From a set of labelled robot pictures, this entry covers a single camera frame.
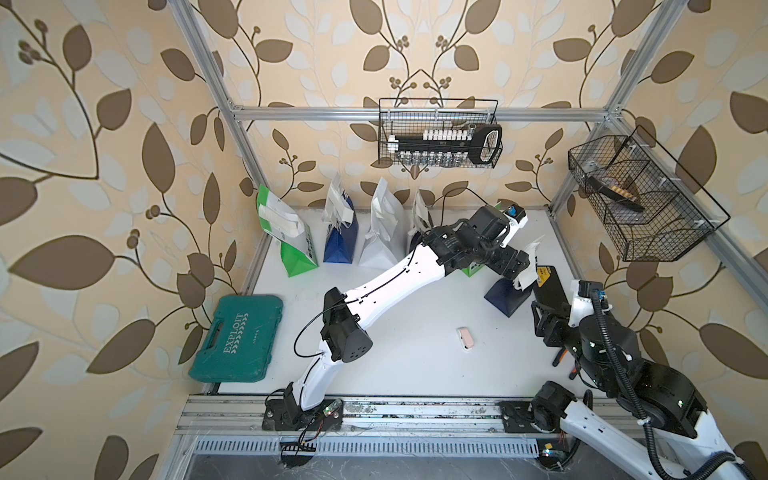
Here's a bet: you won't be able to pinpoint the tool in right basket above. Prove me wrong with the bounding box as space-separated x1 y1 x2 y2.
587 176 645 212

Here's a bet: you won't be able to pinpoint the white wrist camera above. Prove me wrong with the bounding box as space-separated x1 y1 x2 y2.
568 280 612 328
500 202 528 247

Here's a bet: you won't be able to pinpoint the green plastic tool case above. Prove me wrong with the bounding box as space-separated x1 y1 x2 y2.
189 295 284 383

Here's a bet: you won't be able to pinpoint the black wire basket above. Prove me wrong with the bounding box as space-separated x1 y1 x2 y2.
568 125 731 262
377 97 503 170

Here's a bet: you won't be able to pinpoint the dark navy small bag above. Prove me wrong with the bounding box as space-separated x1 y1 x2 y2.
408 192 434 252

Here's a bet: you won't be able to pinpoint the black yellow flat case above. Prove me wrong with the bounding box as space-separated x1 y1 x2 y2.
533 265 571 317

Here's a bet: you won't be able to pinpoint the small green paper bag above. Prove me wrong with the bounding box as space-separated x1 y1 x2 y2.
462 263 483 277

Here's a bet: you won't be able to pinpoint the black wire basket right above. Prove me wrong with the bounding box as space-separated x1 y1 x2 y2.
568 125 731 262

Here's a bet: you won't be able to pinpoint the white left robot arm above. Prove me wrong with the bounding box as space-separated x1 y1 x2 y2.
283 203 534 421

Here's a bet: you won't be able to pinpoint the orange handled pliers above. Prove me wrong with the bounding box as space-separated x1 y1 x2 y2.
552 347 568 367

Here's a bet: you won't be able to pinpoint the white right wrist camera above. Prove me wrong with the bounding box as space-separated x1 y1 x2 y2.
568 280 612 328

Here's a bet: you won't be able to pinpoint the black socket set holder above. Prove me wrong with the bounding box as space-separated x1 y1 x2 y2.
385 124 503 168

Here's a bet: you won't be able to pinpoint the aluminium front rail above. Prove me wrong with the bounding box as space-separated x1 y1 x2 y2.
173 395 570 442

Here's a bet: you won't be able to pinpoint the large green white bag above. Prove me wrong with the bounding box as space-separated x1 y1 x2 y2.
256 185 319 277

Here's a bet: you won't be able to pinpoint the white paper bag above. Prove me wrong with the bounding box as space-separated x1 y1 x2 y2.
358 178 409 270

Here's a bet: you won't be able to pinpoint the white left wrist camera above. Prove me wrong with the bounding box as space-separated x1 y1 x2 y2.
500 202 528 247

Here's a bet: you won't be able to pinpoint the black wire basket back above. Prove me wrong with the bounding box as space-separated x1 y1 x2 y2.
377 97 503 170

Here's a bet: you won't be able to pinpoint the small blue paper bag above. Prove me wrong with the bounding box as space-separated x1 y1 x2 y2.
323 198 359 264

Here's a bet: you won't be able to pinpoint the pink stapler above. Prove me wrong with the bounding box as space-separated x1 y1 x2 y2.
457 327 475 350

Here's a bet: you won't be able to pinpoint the navy blue paper bag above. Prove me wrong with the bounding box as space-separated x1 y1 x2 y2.
484 278 533 317

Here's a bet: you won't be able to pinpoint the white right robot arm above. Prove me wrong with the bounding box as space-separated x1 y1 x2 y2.
528 290 754 479

